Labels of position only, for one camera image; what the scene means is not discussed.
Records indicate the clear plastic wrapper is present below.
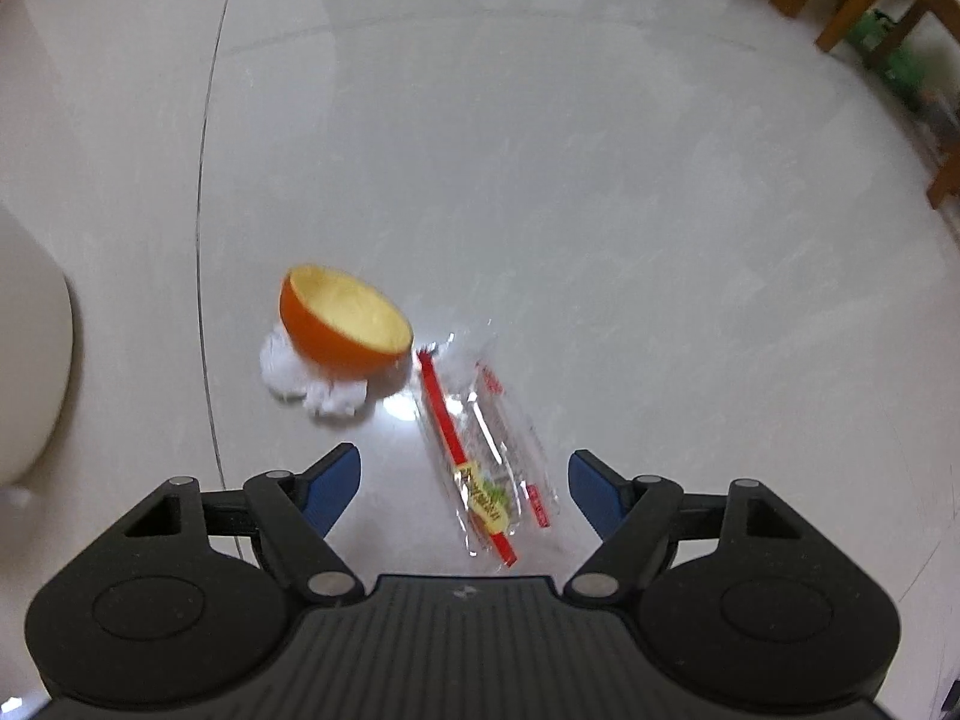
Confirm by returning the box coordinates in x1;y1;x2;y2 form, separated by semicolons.
411;315;560;569

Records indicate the crumpled white tissue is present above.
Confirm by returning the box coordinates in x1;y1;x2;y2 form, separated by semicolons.
259;322;370;419

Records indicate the white bin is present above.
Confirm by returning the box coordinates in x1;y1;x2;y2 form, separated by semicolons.
0;202;74;488

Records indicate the green object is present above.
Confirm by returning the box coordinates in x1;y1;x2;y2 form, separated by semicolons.
847;11;925;100

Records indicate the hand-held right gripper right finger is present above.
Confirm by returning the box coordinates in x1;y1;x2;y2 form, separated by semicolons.
562;448;835;606

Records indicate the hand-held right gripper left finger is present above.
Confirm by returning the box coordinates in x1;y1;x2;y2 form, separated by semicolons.
82;442;365;608

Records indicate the wooden furniture leg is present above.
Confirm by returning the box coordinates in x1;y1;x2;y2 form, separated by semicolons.
926;131;960;211

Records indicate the orange peel half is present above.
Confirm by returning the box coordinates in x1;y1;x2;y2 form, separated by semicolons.
279;264;415;382

